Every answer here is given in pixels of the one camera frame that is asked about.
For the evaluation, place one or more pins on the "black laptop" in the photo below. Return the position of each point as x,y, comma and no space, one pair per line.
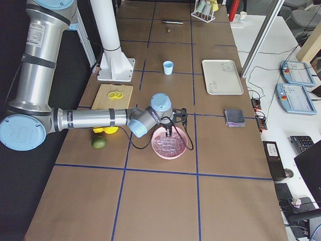
309,166

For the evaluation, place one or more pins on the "pink bowl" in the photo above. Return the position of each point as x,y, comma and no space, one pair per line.
179,131

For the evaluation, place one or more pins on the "black keyboard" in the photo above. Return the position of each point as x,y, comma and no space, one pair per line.
301,143

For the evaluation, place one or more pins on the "cream bear tray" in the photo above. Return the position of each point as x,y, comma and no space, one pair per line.
221,77

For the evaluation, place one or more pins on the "yellow lemon upper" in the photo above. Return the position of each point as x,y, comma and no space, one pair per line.
110,130

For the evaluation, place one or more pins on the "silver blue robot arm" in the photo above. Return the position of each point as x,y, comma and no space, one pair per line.
29,118

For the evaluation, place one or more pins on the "lower blue teach pendant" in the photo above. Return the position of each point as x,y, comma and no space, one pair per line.
294,98

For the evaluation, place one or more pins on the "grey folded cloth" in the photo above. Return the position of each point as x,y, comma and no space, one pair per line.
234,118

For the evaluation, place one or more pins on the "white wire cup rack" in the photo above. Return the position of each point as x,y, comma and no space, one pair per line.
202,17

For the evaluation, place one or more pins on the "green lime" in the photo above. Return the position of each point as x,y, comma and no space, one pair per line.
99,142

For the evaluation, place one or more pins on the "wooden cutting board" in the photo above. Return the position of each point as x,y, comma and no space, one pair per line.
103,102

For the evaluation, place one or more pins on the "mint green cup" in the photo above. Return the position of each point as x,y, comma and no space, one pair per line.
200,5

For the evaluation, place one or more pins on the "blue teach pendant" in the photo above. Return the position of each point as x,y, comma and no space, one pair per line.
294,98
297,72

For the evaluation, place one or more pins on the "frosted white cup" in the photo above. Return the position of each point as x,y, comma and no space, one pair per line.
206,9

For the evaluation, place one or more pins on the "light blue cup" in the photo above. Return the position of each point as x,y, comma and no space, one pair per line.
168,67

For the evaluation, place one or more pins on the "yellow cup in rack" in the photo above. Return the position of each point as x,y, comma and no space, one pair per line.
214,5

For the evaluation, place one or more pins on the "clear ice cubes in bowl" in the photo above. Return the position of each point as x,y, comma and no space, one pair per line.
168,147

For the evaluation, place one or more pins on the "black box with label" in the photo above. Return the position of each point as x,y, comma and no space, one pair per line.
274,161

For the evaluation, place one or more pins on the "small white cup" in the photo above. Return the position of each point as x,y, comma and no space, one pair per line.
242,15

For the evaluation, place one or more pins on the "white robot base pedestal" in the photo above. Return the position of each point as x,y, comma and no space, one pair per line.
114,66

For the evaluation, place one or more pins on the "yellow lemon slices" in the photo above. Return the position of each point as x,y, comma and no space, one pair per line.
115,95

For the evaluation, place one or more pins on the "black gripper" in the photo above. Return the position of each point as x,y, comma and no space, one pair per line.
167,124

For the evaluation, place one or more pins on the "upper blue teach pendant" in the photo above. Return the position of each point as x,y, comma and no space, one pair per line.
297,72

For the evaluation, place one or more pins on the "black power strip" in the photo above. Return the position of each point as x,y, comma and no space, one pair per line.
259,115

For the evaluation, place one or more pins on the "aluminium frame post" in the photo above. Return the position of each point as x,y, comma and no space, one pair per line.
263,32

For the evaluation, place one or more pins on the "yellow lemon lower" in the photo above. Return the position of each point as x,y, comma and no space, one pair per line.
98,130

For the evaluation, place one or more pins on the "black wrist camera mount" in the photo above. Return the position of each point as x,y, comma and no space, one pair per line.
180,116

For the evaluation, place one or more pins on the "steel muddler with black tip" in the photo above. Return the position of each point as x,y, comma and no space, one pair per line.
172,22

